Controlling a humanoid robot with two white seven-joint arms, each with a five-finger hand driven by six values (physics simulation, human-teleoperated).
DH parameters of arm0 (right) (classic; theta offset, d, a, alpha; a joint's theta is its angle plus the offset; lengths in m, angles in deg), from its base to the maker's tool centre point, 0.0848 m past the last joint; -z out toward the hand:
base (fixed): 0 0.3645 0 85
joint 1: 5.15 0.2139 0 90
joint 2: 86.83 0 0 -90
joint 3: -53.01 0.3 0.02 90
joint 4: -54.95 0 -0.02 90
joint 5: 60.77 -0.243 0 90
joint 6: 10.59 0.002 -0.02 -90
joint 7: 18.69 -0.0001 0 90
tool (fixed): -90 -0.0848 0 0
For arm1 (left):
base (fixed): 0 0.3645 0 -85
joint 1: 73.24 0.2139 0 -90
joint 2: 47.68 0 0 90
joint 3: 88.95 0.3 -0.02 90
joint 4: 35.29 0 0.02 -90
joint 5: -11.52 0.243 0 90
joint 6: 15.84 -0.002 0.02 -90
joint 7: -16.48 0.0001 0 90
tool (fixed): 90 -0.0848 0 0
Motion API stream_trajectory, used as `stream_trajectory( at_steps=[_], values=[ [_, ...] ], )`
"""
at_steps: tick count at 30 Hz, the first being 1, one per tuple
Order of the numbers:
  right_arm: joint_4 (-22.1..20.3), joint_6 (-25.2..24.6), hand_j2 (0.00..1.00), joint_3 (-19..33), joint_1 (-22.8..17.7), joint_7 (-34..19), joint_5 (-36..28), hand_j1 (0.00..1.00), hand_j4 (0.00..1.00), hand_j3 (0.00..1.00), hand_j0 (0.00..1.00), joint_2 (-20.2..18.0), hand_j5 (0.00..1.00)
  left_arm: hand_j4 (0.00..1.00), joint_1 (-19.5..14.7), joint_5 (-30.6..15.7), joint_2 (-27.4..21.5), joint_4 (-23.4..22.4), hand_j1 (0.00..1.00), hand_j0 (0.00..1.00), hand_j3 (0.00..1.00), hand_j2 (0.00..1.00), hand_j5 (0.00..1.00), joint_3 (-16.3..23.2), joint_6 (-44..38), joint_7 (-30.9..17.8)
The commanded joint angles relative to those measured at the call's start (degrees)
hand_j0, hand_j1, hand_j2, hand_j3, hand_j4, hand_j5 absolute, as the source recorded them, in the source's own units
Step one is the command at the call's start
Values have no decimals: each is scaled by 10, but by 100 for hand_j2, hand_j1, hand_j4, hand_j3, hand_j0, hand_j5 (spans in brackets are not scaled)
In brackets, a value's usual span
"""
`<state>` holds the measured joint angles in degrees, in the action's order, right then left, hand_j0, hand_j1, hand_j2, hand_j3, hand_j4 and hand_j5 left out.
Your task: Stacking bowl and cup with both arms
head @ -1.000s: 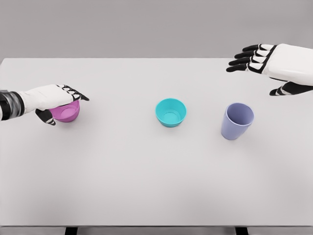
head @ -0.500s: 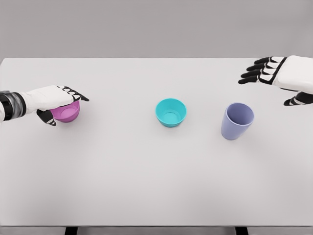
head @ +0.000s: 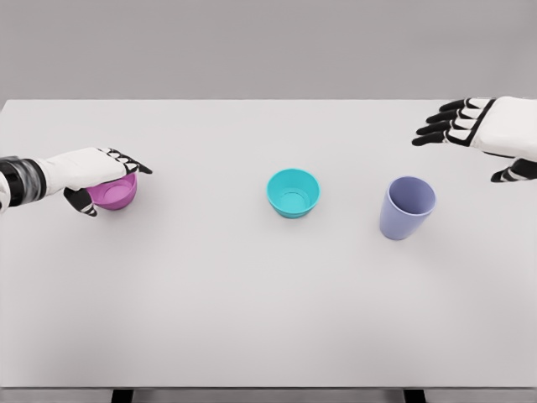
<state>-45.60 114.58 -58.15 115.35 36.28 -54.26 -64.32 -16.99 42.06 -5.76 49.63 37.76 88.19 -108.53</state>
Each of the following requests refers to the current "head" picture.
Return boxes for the pink bowl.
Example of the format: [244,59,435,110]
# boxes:
[86,172,139,212]

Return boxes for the teal bowl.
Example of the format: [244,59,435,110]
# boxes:
[266,168,322,220]

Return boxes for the lavender cup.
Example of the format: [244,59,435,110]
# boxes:
[379,175,436,242]

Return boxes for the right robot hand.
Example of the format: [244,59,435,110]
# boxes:
[411,96,537,184]

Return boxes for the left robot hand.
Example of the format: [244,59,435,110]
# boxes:
[53,146,154,218]

